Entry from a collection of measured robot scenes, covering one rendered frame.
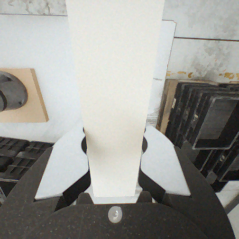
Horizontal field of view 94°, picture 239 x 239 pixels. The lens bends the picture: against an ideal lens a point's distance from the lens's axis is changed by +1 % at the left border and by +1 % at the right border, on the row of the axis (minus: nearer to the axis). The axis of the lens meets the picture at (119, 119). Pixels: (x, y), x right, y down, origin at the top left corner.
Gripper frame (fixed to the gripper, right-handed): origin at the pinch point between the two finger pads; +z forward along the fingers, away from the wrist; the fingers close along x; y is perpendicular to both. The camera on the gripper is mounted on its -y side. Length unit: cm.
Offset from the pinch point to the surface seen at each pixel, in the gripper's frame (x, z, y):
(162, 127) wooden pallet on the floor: 53, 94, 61
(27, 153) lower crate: -40, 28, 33
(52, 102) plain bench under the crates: -28.1, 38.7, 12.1
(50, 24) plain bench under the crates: -22.0, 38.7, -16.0
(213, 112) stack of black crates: 71, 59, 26
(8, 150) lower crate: -50, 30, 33
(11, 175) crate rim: -39, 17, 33
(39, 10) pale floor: -59, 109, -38
